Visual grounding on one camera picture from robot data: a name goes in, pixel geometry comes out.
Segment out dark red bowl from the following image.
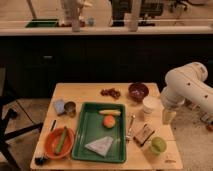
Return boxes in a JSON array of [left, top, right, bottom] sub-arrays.
[[128, 82, 149, 103]]

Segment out black chair frame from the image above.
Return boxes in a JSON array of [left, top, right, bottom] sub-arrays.
[[0, 68, 44, 171]]

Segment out green plastic tray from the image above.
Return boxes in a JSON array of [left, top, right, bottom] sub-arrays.
[[72, 102, 126, 163]]

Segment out green bin in background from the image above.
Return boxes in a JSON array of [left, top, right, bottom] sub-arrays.
[[26, 19, 59, 28]]

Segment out black marker pen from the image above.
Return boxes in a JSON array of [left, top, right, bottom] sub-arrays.
[[50, 120, 56, 132]]

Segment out green cucumber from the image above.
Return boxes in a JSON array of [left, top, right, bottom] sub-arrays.
[[54, 127, 67, 155]]

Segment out metal spoon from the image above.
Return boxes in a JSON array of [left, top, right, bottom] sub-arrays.
[[126, 115, 135, 141]]

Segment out green plastic cup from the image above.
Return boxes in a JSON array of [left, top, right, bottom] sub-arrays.
[[150, 137, 167, 155]]

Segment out wooden folding table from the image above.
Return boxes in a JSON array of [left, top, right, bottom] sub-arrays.
[[30, 83, 183, 171]]

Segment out black and white brush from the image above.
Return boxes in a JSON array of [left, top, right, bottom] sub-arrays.
[[34, 151, 47, 166]]

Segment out small metal cup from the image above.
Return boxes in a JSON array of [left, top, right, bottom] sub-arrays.
[[64, 101, 76, 117]]

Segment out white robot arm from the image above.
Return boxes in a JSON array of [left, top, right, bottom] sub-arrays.
[[160, 62, 213, 125]]

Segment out orange peach fruit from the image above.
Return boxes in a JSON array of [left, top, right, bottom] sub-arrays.
[[103, 115, 116, 128]]

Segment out orange plastic bowl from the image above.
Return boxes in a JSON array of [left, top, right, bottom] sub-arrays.
[[44, 127, 74, 159]]

